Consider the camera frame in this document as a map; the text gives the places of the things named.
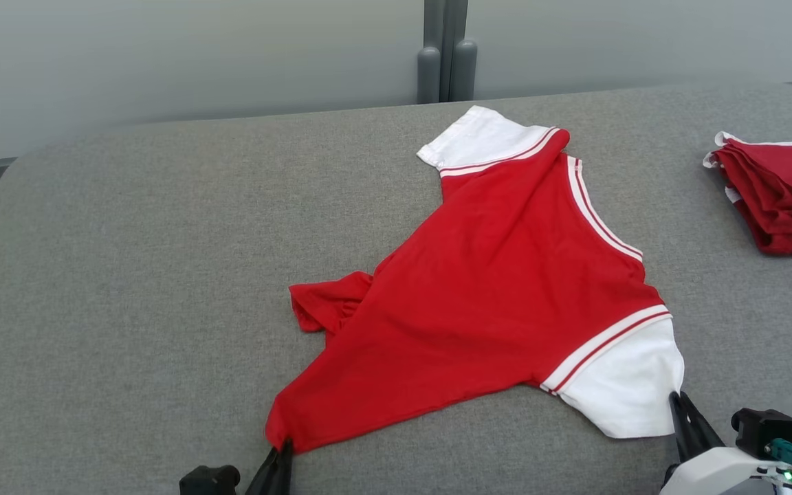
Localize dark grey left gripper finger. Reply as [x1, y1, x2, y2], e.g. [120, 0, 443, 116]
[245, 445, 281, 495]
[275, 440, 295, 495]

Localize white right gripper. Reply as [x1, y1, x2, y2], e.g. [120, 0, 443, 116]
[659, 390, 792, 495]

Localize red shorts with white trim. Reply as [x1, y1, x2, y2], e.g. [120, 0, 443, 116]
[703, 131, 792, 266]

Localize red shirt with white sleeves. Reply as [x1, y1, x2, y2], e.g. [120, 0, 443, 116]
[265, 105, 685, 454]

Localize grey metal partition post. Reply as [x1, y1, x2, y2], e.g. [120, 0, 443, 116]
[417, 0, 478, 105]

